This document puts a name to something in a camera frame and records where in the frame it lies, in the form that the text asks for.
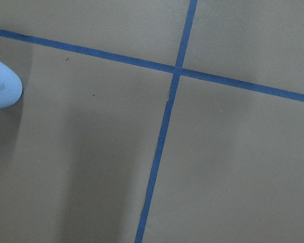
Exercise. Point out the light blue plastic cup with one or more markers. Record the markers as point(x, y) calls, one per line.
point(10, 86)

